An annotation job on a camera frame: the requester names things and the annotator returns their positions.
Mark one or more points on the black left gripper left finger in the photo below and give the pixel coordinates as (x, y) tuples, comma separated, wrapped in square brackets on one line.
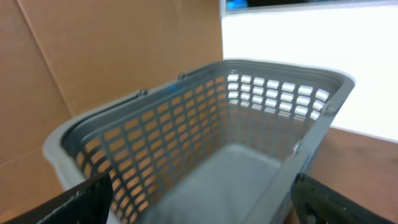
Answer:
[(86, 203)]

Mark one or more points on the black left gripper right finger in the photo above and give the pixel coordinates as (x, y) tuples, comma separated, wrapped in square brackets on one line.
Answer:
[(315, 203)]

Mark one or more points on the grey plastic shopping basket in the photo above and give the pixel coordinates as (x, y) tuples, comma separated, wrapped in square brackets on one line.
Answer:
[(221, 144)]

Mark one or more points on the brown cardboard panel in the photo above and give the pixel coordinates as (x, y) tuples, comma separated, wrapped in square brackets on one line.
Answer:
[(60, 59)]

